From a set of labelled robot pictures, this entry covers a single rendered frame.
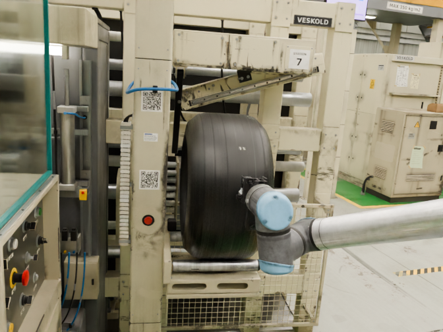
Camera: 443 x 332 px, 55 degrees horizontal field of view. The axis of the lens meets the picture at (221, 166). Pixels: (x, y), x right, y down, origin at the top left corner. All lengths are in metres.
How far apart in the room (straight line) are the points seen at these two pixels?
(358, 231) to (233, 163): 0.52
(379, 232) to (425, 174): 5.42
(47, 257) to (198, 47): 0.99
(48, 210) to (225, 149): 0.62
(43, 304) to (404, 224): 1.06
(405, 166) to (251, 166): 4.87
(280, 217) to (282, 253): 0.10
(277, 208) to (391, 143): 5.15
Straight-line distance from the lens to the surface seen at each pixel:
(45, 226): 1.53
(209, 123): 1.53
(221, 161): 1.43
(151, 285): 1.75
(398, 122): 6.08
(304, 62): 1.90
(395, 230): 1.07
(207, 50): 1.81
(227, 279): 1.66
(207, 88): 1.94
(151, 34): 1.54
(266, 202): 1.06
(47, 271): 1.59
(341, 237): 1.14
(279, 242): 1.10
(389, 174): 6.20
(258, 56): 1.84
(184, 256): 1.95
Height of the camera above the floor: 1.64
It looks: 13 degrees down
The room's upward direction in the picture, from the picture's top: 4 degrees clockwise
